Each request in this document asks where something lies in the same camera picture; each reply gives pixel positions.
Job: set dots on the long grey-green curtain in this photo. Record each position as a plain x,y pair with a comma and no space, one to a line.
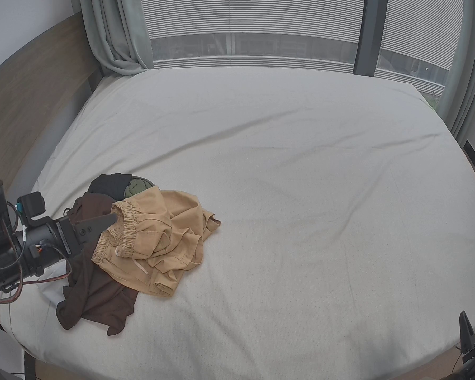
103,22

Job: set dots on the tan shorts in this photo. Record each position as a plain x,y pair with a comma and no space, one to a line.
170,232

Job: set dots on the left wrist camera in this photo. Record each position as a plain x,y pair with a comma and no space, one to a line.
33,206

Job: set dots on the bed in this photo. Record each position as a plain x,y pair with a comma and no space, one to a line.
301,172

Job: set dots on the black garment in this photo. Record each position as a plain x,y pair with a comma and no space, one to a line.
107,184

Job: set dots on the brown garment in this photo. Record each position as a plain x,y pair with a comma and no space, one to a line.
95,291

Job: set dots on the green garment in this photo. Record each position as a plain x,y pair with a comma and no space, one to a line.
136,187

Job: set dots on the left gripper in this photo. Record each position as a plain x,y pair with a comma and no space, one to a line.
43,244

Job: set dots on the window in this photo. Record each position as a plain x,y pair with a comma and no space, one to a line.
374,22

